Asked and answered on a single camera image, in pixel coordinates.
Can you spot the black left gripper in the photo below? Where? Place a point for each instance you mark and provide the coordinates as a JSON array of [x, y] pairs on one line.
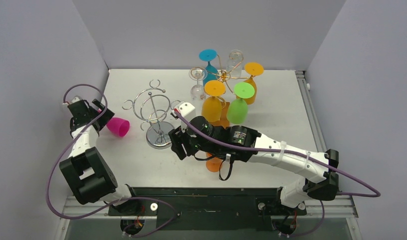
[[104, 118]]

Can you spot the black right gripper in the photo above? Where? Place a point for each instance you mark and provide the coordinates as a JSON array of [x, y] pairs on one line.
[[178, 142]]

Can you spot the pink plastic wine glass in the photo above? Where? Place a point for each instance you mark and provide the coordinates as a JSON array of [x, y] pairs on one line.
[[118, 126]]

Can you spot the silver wire glass rack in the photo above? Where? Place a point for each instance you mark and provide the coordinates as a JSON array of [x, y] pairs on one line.
[[152, 107]]

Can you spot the yellow wine glass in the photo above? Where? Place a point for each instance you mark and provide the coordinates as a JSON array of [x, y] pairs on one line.
[[212, 106], [254, 69]]

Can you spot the gold wire glass rack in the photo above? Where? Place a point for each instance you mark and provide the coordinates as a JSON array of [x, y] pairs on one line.
[[229, 83]]

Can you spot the green plastic wine glass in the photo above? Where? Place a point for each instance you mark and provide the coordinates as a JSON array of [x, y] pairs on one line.
[[238, 109]]

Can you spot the clear small wine glass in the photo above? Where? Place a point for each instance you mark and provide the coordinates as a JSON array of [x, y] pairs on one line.
[[198, 74]]

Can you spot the blue plastic wine glass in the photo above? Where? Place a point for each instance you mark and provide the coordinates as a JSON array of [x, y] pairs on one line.
[[209, 55]]

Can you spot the clear patterned wine glass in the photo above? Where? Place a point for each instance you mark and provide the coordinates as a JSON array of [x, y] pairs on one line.
[[235, 63]]

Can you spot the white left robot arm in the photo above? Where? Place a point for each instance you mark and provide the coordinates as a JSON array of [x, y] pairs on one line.
[[85, 170]]

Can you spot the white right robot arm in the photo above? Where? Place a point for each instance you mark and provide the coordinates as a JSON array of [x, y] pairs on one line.
[[239, 143]]

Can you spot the orange plastic wine glass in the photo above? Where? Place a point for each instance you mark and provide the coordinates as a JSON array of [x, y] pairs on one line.
[[214, 164]]

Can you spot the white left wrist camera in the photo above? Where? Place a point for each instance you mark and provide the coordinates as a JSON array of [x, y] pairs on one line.
[[74, 100]]

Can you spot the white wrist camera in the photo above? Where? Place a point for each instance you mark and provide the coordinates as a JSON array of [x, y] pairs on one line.
[[74, 100], [185, 109]]

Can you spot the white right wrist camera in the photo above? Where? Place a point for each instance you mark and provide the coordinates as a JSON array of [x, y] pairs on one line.
[[185, 109]]

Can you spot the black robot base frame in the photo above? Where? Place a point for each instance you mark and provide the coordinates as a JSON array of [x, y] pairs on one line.
[[208, 209]]

